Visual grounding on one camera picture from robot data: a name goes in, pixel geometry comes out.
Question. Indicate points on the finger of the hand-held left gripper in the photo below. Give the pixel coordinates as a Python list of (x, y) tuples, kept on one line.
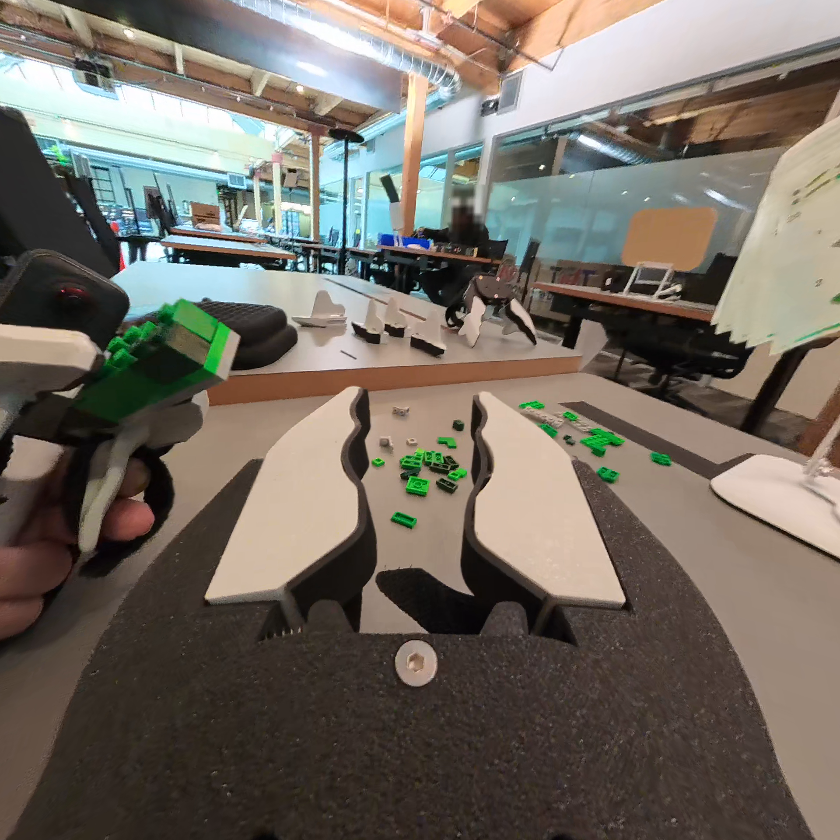
[(177, 420), (39, 358)]

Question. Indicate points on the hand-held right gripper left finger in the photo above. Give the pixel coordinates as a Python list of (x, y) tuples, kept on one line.
[(295, 518)]

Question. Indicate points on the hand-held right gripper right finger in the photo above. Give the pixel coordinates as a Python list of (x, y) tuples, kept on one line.
[(544, 525)]

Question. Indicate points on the green zigzag brick assembly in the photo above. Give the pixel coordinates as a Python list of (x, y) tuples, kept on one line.
[(164, 367)]

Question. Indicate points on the pile of green bricks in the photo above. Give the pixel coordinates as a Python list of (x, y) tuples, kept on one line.
[(417, 486)]

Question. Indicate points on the grey desk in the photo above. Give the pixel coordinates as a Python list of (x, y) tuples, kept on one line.
[(656, 558)]

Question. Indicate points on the wooden office desk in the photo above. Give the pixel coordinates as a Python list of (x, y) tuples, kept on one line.
[(590, 295)]

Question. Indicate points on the person's left hand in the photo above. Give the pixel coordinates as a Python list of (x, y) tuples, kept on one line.
[(131, 518)]

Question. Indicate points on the long white studded beam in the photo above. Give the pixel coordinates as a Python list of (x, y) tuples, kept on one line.
[(551, 420)]

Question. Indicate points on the black cushion pad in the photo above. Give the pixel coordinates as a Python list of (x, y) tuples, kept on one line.
[(262, 328)]

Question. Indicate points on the wood-edged grey table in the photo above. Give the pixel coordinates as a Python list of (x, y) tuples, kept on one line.
[(262, 282)]

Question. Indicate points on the long wooden workbench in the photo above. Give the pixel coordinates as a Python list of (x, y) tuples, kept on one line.
[(223, 248)]

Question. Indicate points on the loose white finger plate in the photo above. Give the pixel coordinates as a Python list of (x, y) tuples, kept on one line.
[(321, 312), (430, 338), (371, 325), (396, 321)]

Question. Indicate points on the white booklet stand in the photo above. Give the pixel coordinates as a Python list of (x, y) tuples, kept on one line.
[(754, 499)]

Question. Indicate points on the black swivel chair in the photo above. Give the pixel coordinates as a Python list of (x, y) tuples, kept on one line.
[(689, 354)]

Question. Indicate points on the ceiling projector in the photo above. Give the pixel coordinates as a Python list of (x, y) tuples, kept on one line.
[(93, 72)]

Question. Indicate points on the spare gripper mechanism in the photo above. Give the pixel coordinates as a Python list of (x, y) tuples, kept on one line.
[(489, 295)]

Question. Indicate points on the black floor lamp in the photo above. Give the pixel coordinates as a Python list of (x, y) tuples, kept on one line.
[(346, 197)]

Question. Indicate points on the blue storage bin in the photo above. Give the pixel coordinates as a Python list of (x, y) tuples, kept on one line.
[(407, 241)]

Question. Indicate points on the tan board stand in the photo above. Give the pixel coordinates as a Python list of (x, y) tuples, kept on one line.
[(669, 239)]

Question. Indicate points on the instruction booklet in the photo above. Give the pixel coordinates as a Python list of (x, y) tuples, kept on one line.
[(787, 262)]

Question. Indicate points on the wooden column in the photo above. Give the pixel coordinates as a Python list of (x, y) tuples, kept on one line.
[(413, 151)]

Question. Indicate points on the silver ceiling duct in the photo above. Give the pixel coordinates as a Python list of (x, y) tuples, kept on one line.
[(426, 72)]

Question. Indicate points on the wall air vent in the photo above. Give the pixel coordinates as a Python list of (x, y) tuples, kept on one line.
[(512, 90)]

